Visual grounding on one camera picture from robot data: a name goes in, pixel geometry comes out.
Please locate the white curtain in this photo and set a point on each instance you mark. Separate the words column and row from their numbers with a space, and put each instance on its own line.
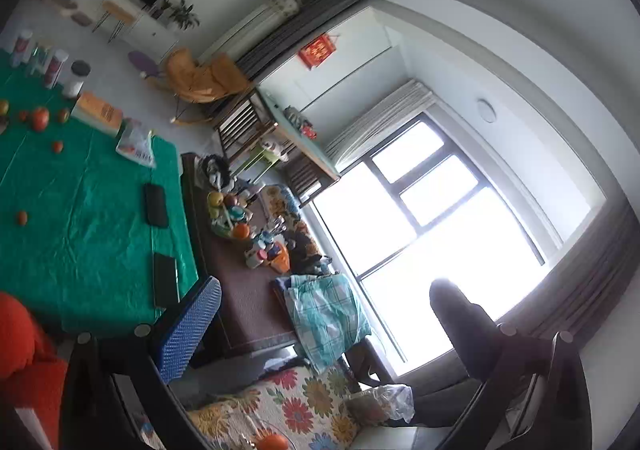
column 380, row 125

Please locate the small green potted plant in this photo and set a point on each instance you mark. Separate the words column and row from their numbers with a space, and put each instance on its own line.
column 162, row 9

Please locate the green plastic stool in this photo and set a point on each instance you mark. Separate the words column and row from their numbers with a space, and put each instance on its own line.
column 267, row 154

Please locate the orange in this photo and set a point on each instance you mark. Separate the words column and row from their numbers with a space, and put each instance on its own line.
column 272, row 442
column 241, row 230

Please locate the red-orange cloth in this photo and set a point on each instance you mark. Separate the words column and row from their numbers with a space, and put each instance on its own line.
column 25, row 365

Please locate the fruit tray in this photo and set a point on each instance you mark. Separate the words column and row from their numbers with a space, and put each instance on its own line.
column 227, row 220

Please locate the wooden desk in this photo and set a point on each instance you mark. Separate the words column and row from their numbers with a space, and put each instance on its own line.
column 302, row 148

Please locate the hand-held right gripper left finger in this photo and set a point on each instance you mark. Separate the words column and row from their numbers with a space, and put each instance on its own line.
column 190, row 325

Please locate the wooden stool hairpin legs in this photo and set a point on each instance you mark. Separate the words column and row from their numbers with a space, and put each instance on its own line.
column 117, row 13

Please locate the large green potted plant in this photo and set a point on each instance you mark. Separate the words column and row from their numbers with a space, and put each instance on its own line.
column 183, row 14

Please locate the orange lounge chair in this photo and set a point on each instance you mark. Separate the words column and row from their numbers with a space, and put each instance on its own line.
column 200, row 76

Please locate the window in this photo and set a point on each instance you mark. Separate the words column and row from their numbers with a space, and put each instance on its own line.
column 450, row 255

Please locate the red label jar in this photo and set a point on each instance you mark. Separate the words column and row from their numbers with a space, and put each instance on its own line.
column 55, row 68
column 21, row 48

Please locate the red apple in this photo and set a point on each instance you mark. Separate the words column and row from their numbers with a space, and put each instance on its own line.
column 40, row 119

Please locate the dark wooden stool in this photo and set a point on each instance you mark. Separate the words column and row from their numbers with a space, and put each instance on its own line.
column 370, row 362

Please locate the clear plastic bag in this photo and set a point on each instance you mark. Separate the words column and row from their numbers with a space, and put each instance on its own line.
column 387, row 402

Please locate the green tablecloth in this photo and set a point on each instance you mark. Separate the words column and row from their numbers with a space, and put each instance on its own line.
column 90, row 210

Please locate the red wall ornament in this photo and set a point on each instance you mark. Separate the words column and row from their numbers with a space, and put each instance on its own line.
column 318, row 52

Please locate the black and white cloth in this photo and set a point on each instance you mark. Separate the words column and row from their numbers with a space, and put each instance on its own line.
column 217, row 171

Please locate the brown coffee table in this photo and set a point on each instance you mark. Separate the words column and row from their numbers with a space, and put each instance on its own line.
column 250, row 300

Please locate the round ceiling light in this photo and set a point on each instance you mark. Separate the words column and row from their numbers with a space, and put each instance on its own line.
column 486, row 110

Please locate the orange package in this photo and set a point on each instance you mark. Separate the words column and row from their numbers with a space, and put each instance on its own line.
column 280, row 256

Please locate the wooden slatted chair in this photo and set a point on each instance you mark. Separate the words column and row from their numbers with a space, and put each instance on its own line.
column 240, row 123

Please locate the yellow apple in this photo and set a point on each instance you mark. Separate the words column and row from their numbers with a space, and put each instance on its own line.
column 216, row 198

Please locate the floral sofa cover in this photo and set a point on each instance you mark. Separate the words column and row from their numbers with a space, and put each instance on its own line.
column 300, row 405

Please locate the white snack bag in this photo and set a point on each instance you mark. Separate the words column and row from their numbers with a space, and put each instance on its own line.
column 135, row 144

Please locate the black smartphone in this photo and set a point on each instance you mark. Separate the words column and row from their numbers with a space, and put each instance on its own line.
column 156, row 206
column 165, row 280

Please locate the teal plaid cloth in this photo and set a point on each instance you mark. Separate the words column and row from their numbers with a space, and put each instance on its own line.
column 325, row 315

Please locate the clear jar blue label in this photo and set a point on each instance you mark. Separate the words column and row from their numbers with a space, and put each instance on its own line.
column 38, row 60

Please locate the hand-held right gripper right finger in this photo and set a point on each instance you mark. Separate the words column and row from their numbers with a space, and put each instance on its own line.
column 460, row 325

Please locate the white standing air conditioner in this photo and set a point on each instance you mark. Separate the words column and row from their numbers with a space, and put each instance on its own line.
column 250, row 25

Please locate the clear jar black lid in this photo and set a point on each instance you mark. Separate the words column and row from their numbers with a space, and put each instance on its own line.
column 76, row 79

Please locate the grey curtain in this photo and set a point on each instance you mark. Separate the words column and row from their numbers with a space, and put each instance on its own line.
column 590, row 280
column 300, row 25

